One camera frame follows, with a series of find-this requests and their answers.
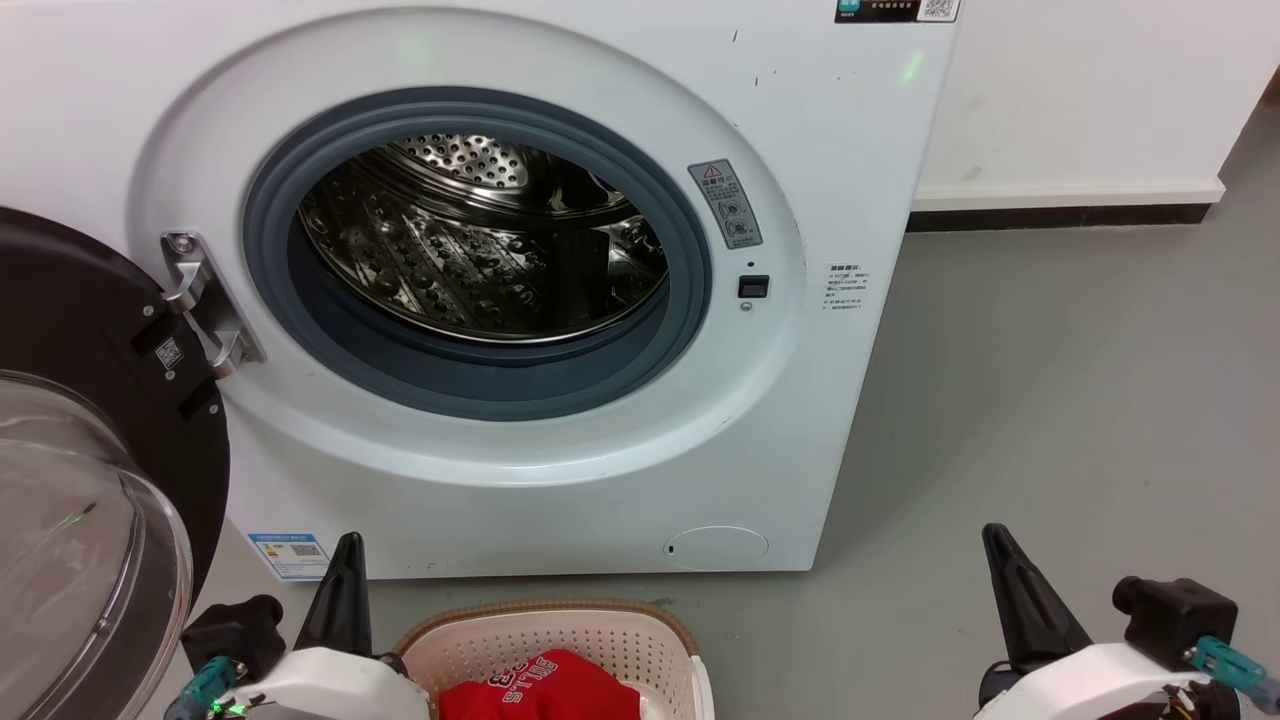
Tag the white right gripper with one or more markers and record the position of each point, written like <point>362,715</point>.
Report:
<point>1090,690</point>

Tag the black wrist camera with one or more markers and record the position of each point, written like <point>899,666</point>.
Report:
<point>235,630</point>
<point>1175,610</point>

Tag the silver metal door hinge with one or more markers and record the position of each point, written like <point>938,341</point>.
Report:
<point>210,310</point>

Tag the black door latch socket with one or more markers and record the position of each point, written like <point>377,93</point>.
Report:
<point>754,287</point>

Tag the steel perforated washer drum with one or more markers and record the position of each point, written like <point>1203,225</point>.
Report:
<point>450,250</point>

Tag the cream perforated laundry basket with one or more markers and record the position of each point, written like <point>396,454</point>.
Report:
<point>560,630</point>

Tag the grey warning sticker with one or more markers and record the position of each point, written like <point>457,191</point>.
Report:
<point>728,205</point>

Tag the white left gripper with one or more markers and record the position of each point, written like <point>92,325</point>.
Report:
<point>330,690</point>

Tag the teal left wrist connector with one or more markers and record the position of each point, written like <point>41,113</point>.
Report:
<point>205,685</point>

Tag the white and black baseboard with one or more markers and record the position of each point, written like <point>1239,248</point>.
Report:
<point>1060,205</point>

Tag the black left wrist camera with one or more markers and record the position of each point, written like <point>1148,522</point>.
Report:
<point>235,630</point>

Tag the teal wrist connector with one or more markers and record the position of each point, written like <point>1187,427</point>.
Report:
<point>205,685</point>
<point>1235,668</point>

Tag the black glass washer door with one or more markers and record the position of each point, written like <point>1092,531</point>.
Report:
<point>90,300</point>

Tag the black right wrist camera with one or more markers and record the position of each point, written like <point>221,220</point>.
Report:
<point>1175,610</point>

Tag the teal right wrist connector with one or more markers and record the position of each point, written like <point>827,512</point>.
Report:
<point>1235,668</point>

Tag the round drain filter cover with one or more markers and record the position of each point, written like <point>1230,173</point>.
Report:
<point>715,548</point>

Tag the black QR code sticker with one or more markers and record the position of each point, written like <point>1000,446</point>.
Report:
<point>895,9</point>

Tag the small door QR sticker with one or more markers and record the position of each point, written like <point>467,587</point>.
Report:
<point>170,352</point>

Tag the blue energy label sticker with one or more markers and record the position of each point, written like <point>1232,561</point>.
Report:
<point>290,556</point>

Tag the white front-load washing machine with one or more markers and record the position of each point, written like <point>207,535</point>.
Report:
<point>800,420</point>

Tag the red garment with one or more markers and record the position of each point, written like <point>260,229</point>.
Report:
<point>580,695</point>

